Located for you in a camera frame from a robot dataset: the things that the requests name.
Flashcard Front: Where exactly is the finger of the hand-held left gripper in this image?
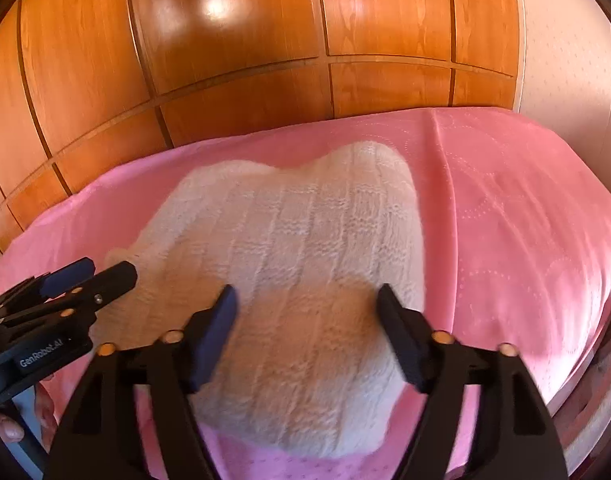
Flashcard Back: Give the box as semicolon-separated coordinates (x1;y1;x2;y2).
0;261;138;335
0;257;97;319

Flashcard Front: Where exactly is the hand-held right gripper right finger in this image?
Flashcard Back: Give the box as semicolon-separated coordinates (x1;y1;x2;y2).
377;284;569;480

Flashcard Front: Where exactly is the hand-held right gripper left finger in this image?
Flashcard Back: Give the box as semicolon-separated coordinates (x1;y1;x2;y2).
44;284;239;480

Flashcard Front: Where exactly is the white knit sweater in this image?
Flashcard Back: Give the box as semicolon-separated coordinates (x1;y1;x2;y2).
88;141;427;461

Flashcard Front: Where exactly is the person's left hand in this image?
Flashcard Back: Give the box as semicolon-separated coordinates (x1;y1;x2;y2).
0;382;59;443

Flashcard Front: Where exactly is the pink blanket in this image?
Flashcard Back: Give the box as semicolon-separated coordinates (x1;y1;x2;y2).
0;107;611;480

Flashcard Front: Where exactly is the wooden bed frame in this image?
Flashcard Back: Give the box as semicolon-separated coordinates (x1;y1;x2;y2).
550;320;611;480

